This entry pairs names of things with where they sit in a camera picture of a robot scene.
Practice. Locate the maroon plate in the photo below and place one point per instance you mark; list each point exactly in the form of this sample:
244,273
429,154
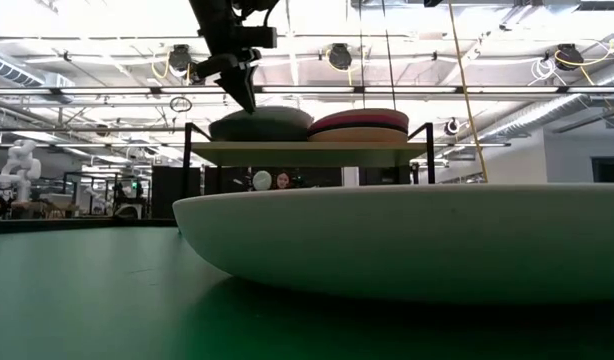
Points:
359,113

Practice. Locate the silver ventilation duct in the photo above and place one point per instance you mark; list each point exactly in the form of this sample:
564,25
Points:
532,117

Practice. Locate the long ceiling light bar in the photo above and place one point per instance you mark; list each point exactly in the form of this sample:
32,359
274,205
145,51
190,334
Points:
387,90

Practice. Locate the person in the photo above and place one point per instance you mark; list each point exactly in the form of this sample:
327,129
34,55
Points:
283,181

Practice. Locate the black workstation frame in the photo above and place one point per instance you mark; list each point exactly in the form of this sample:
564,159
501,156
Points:
107,175

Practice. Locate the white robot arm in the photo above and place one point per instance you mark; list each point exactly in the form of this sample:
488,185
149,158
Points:
19,167

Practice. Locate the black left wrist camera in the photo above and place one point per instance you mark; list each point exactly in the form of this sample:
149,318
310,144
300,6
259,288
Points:
257,37

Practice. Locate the wooden shelf black frame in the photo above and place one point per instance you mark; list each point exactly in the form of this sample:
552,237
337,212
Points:
312,154

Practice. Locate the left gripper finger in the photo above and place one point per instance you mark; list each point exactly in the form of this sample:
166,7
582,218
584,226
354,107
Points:
237,85
252,90

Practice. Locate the magenta plate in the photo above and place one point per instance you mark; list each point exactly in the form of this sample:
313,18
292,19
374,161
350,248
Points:
359,121

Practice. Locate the black aluminium rig frame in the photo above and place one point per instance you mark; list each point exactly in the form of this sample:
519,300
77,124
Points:
62,226

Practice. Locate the black cabinet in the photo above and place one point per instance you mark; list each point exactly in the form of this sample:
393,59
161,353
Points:
168,187

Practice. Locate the dark wall screen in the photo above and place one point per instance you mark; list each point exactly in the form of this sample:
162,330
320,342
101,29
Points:
609,170

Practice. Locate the white round object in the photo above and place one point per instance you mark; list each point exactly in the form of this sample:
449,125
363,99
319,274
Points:
262,180

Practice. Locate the cream plate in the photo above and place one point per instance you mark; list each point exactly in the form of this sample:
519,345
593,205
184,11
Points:
282,116
387,240

